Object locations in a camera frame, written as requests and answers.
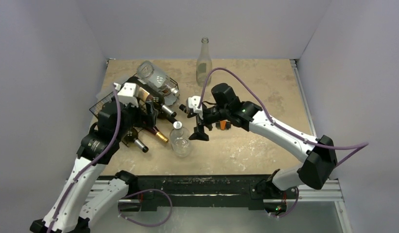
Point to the top clear bottle silver cap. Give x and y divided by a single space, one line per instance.
157 79

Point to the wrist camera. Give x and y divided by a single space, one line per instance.
194 105
128 93

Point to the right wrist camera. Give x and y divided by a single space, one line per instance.
194 105

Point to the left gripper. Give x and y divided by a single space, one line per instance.
148 119

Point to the dark bottle grey foil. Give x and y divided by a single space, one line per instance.
132 137

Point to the dark bottle black cap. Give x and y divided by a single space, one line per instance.
163 116

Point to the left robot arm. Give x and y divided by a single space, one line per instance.
71 213

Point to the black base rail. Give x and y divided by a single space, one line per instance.
254 192

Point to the clear round bottle silver cap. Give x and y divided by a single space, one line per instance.
179 139

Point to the black wire wine rack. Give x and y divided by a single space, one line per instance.
112 120

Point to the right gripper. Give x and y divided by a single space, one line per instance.
201 121

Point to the red wine bottle gold foil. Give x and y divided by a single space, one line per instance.
157 133

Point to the dark green bottle silver foil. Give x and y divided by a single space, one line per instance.
147 93

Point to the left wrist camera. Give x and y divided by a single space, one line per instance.
128 93

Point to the clear flat bottle black cap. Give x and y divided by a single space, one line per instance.
171 103

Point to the orange hex key set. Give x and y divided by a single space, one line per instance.
223 125

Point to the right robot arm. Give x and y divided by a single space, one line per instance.
317 156

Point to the tall clear bottle no cap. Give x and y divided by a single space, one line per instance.
204 63

